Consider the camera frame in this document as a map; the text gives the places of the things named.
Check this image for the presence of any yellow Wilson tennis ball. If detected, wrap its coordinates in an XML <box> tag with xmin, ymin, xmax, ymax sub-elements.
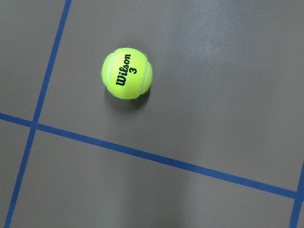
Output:
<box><xmin>101</xmin><ymin>47</ymin><xmax>152</xmax><ymax>100</ymax></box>

